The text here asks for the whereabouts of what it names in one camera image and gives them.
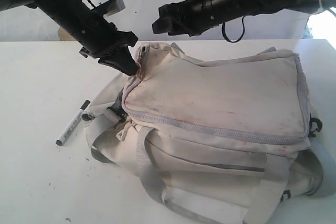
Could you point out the white fabric backpack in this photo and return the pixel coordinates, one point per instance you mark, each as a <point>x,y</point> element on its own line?
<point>204,135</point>

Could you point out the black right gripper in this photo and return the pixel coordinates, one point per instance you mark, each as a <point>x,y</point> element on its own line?
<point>193,17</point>

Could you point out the black and white marker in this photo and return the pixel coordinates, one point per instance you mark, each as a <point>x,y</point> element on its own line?
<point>71,125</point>

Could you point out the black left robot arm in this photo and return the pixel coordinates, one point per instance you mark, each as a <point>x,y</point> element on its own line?
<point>99,38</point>

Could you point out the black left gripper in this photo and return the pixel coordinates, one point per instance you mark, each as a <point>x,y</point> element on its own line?
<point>99,37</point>

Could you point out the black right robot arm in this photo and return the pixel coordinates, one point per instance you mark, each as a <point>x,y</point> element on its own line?
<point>274,6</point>

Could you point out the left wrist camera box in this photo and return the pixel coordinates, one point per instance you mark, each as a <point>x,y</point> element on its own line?
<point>110,7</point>

